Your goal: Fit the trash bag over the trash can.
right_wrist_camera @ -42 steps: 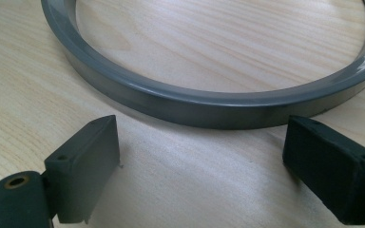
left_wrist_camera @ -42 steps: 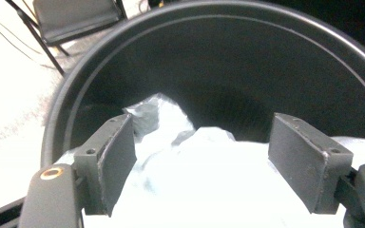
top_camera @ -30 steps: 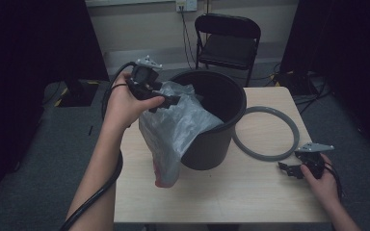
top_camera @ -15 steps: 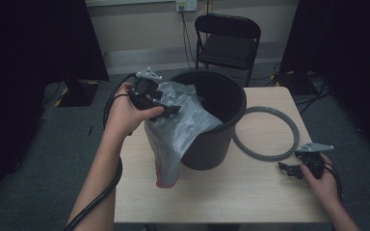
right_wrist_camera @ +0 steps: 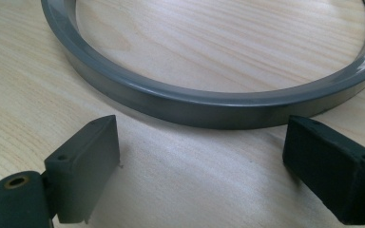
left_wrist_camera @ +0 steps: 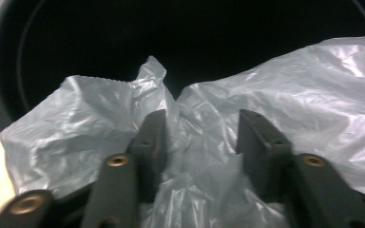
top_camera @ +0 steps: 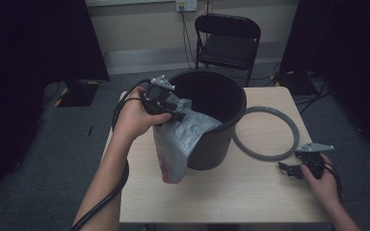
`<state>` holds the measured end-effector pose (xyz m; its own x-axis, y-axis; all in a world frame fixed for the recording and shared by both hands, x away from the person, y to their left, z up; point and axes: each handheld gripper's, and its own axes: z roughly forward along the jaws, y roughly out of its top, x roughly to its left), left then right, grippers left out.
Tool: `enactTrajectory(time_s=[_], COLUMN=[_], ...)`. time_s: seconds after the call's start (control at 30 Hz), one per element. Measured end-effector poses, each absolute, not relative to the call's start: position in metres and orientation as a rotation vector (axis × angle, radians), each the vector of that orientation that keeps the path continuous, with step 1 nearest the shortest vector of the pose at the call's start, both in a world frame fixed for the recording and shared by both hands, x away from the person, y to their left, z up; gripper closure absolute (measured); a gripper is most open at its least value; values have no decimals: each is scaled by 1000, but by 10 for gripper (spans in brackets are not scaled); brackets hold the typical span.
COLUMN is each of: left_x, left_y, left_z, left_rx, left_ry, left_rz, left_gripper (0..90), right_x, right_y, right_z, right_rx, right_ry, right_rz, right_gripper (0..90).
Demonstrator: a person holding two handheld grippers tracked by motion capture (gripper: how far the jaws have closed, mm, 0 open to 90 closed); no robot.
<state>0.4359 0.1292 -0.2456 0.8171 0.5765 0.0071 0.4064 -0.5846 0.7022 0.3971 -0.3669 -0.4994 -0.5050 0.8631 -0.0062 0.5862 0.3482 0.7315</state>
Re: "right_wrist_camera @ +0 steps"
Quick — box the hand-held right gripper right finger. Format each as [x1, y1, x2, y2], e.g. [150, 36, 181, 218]
[281, 115, 365, 226]

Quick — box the grey plastic bin ring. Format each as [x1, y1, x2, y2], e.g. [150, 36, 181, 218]
[40, 0, 365, 130]

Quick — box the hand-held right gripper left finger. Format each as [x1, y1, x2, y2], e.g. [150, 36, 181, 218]
[44, 114, 121, 224]

